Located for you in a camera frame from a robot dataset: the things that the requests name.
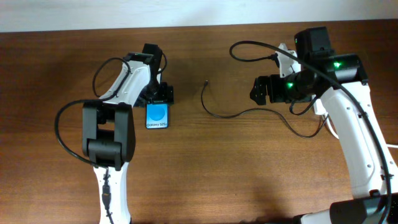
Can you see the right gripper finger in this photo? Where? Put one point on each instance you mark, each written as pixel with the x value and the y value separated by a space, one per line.
pixel 261 84
pixel 258 96

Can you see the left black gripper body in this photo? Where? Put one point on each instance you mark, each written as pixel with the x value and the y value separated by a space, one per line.
pixel 157 91

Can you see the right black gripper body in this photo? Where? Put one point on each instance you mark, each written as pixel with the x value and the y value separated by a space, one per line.
pixel 288 89

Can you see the blue Galaxy smartphone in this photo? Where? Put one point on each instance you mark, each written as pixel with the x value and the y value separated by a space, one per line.
pixel 157 116

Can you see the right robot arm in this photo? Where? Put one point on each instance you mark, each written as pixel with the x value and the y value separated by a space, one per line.
pixel 341 84

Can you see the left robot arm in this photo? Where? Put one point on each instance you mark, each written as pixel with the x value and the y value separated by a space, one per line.
pixel 109 139

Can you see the white power strip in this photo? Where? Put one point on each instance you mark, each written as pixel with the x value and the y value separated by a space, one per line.
pixel 318 108

